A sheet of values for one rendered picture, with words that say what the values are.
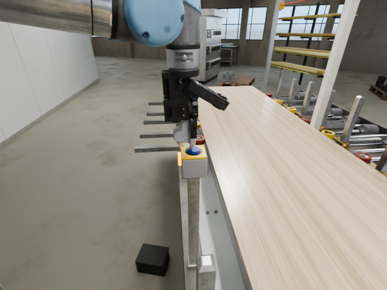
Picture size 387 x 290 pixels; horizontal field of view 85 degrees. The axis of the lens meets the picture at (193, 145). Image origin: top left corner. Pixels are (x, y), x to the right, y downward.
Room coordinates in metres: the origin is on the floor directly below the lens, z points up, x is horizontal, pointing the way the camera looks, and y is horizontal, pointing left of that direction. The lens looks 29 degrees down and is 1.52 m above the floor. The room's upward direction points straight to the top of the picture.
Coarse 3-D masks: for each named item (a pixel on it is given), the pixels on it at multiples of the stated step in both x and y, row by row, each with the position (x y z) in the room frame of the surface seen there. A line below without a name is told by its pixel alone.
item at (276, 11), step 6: (276, 0) 2.66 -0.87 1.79; (282, 0) 2.65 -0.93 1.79; (276, 6) 2.64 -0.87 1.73; (282, 6) 2.63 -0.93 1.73; (276, 12) 2.64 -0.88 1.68; (276, 18) 2.64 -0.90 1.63; (276, 24) 2.64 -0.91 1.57; (270, 36) 2.67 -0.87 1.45; (270, 42) 2.65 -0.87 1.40; (270, 48) 2.64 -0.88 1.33; (270, 54) 2.64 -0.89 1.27; (270, 60) 2.64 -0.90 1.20; (264, 72) 2.68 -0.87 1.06; (264, 78) 2.65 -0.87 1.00; (264, 84) 2.64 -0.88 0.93; (264, 90) 2.64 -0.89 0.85
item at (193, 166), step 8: (184, 152) 0.50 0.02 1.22; (200, 152) 0.50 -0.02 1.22; (184, 160) 0.47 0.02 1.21; (192, 160) 0.47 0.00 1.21; (200, 160) 0.48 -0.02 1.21; (184, 168) 0.47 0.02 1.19; (192, 168) 0.47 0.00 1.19; (200, 168) 0.48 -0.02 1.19; (184, 176) 0.47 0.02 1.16; (192, 176) 0.47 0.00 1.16; (200, 176) 0.48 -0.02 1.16
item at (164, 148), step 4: (176, 144) 1.21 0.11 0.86; (188, 144) 1.21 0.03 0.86; (136, 148) 1.16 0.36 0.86; (140, 148) 1.16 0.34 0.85; (144, 148) 1.17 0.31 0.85; (148, 148) 1.17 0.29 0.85; (152, 148) 1.17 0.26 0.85; (156, 148) 1.17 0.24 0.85; (160, 148) 1.18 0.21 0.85; (164, 148) 1.18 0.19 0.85; (168, 148) 1.18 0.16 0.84; (172, 148) 1.18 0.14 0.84; (176, 148) 1.19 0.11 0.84
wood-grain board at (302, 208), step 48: (240, 96) 2.21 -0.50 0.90; (240, 144) 1.13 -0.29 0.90; (288, 144) 1.13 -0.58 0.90; (336, 144) 1.13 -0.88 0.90; (240, 192) 0.70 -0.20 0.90; (288, 192) 0.70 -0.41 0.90; (336, 192) 0.70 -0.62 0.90; (384, 192) 0.70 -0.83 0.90; (240, 240) 0.47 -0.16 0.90; (288, 240) 0.47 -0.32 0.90; (336, 240) 0.47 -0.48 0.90; (384, 240) 0.47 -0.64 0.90; (288, 288) 0.32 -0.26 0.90; (336, 288) 0.32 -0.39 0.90; (384, 288) 0.32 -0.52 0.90
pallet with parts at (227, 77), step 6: (228, 72) 6.85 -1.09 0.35; (222, 78) 6.47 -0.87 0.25; (228, 78) 6.48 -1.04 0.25; (234, 78) 6.35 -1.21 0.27; (240, 78) 6.93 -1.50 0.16; (246, 78) 6.93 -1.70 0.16; (252, 78) 6.93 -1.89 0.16; (222, 84) 6.46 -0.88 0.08; (234, 84) 6.29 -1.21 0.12; (240, 84) 6.22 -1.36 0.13; (246, 84) 6.15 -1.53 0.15
